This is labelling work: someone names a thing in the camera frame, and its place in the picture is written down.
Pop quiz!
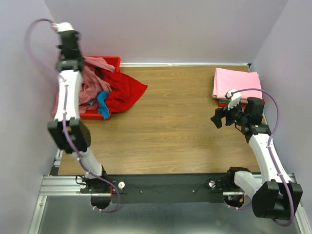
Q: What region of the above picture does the dusty pink t shirt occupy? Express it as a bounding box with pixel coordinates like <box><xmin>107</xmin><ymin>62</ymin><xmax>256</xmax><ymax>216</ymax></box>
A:
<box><xmin>53</xmin><ymin>56</ymin><xmax>115</xmax><ymax>121</ymax></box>

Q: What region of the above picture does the red t shirt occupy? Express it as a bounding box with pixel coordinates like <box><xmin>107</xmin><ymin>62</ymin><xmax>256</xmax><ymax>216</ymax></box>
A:
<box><xmin>97</xmin><ymin>69</ymin><xmax>148</xmax><ymax>114</ymax></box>

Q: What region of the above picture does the blue t shirt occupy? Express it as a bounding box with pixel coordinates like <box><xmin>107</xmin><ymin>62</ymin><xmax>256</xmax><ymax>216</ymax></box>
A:
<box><xmin>86</xmin><ymin>91</ymin><xmax>111</xmax><ymax>120</ymax></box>

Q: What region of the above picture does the folded red shirt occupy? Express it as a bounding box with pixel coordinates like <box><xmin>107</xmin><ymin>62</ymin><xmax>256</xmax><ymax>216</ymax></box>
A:
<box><xmin>216</xmin><ymin>99</ymin><xmax>246</xmax><ymax>108</ymax></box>

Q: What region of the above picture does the red plastic bin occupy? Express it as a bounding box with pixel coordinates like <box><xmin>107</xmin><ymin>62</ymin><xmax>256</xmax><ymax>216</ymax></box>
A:
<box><xmin>79</xmin><ymin>56</ymin><xmax>120</xmax><ymax>120</ymax></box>

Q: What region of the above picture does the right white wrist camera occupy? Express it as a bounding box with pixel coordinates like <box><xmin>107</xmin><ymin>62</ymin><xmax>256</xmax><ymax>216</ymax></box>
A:
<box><xmin>225</xmin><ymin>89</ymin><xmax>241</xmax><ymax>110</ymax></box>

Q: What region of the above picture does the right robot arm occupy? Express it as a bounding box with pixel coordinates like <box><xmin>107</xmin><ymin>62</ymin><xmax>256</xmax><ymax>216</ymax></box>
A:
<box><xmin>210</xmin><ymin>93</ymin><xmax>303</xmax><ymax>221</ymax></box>

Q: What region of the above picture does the aluminium frame rail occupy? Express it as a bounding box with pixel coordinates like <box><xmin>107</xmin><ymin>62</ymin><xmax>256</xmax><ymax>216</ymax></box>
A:
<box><xmin>27</xmin><ymin>148</ymin><xmax>88</xmax><ymax>234</ymax></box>

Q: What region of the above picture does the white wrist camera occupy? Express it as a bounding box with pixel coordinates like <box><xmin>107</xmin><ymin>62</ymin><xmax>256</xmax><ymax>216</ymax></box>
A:
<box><xmin>52</xmin><ymin>22</ymin><xmax>74</xmax><ymax>33</ymax></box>
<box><xmin>225</xmin><ymin>89</ymin><xmax>241</xmax><ymax>110</ymax></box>

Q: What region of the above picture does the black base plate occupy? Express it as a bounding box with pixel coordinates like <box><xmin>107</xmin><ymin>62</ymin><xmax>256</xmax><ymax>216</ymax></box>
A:
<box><xmin>80</xmin><ymin>173</ymin><xmax>246</xmax><ymax>207</ymax></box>

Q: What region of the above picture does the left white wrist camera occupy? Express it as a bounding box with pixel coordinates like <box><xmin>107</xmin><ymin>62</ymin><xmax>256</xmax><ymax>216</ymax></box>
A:
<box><xmin>52</xmin><ymin>22</ymin><xmax>74</xmax><ymax>33</ymax></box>

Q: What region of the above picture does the folded light pink shirt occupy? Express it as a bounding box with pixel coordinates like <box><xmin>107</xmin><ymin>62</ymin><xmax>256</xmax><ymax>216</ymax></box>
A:
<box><xmin>212</xmin><ymin>68</ymin><xmax>262</xmax><ymax>100</ymax></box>

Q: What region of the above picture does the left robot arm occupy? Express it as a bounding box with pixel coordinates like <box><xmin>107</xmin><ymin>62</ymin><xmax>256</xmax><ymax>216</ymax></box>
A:
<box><xmin>47</xmin><ymin>29</ymin><xmax>110</xmax><ymax>193</ymax></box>

